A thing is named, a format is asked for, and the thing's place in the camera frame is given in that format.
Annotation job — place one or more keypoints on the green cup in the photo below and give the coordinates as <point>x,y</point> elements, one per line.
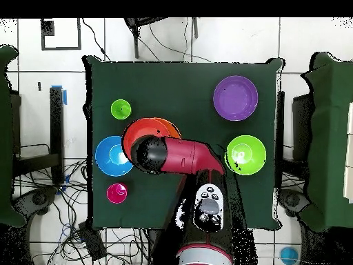
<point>121,111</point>

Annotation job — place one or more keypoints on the red cup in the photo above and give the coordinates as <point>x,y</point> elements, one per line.
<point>115,194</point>

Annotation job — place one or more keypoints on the black table frame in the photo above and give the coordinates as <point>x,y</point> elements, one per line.
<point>302,124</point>
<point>56,124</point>

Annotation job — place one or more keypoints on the orange-red shallow bowl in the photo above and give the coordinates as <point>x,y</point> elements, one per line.
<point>143,128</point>

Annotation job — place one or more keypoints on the light blue bowl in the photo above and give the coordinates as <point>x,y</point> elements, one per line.
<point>104,165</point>

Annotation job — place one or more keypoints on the blue cup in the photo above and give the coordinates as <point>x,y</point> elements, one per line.
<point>289,255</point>

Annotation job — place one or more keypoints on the dark green tablecloth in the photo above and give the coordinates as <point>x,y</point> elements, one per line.
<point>165,82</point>

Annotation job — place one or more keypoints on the black floor frame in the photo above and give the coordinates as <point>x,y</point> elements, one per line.
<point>47,27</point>

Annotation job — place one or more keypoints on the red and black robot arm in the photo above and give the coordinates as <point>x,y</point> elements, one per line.
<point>187,156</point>

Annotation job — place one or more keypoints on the green bowl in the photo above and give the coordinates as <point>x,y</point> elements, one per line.
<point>253,149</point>

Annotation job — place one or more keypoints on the purple bowl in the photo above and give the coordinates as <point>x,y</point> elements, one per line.
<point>235,98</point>

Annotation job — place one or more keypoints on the green cloth side table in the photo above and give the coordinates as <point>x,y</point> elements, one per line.
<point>328,138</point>
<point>5,138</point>

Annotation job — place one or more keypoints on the large yellow-orange bowl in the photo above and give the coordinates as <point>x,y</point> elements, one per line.
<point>175,131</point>

